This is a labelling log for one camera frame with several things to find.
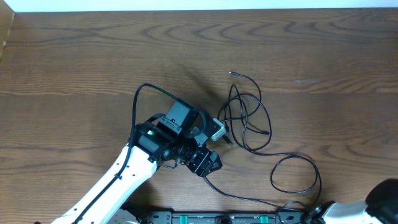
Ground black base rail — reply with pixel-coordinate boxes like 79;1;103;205
105;202;312;224

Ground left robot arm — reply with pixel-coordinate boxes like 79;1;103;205
54;99;226;224

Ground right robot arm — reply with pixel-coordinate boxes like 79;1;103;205
301;179;397;224

